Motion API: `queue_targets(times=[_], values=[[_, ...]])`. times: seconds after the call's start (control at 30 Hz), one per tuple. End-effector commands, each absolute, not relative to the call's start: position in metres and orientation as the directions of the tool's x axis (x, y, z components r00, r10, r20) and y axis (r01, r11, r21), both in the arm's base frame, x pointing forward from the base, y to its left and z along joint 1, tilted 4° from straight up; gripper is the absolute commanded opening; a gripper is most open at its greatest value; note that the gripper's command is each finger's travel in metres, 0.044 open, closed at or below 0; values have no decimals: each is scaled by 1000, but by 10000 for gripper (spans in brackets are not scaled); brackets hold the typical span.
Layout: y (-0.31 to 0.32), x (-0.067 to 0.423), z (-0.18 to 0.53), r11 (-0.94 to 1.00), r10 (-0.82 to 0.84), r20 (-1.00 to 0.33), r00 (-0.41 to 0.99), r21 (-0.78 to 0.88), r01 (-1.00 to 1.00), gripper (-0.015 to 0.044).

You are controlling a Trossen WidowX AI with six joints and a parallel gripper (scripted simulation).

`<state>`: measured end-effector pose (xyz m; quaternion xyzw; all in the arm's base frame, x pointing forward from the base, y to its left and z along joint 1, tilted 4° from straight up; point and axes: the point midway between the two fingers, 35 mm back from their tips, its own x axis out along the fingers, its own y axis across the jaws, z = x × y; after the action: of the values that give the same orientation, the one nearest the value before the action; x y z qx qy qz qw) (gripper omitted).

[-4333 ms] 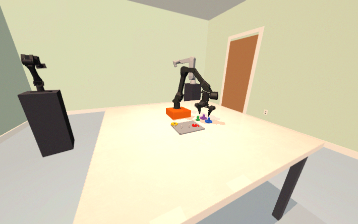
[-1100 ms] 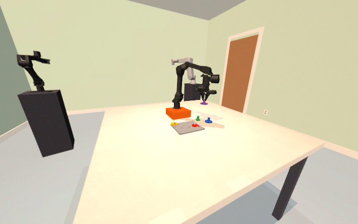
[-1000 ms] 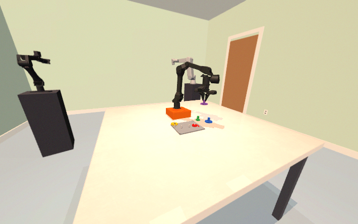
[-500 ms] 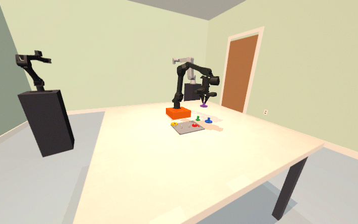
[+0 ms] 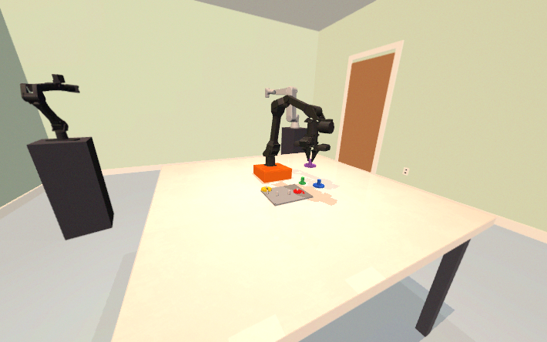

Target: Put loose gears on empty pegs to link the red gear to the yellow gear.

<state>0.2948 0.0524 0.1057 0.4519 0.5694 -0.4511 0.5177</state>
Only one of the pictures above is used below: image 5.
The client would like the purple gear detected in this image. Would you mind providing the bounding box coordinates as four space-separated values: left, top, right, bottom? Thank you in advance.
304 159 316 168

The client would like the blue gear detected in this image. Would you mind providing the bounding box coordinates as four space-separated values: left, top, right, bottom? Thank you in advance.
313 179 324 189

